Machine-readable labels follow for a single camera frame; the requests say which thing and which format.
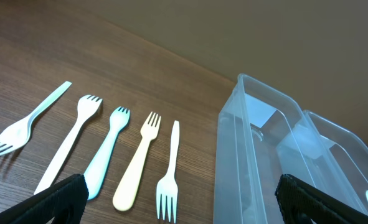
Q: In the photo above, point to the white fork tines up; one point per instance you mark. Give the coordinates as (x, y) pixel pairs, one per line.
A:
(87, 106)

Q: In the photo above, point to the right clear plastic container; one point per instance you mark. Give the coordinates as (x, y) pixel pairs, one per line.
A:
(342, 149)

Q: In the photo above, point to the yellow plastic fork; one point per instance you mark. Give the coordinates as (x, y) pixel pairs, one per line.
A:
(126, 191)

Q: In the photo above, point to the light blue plastic fork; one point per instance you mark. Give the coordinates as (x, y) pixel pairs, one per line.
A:
(97, 168)

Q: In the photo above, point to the clear plastic container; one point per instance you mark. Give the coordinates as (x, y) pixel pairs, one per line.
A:
(342, 149)
(263, 134)

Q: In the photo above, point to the white fork nearest container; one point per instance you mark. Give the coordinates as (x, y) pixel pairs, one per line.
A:
(166, 189)

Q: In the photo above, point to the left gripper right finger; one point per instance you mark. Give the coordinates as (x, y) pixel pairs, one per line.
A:
(300, 202)

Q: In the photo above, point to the left clear plastic container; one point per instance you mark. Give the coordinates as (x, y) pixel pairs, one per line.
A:
(263, 134)

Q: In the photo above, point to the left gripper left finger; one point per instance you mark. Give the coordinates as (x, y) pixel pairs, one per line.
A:
(62, 203)

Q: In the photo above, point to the white plastic fork far left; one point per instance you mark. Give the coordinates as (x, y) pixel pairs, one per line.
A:
(18, 134)

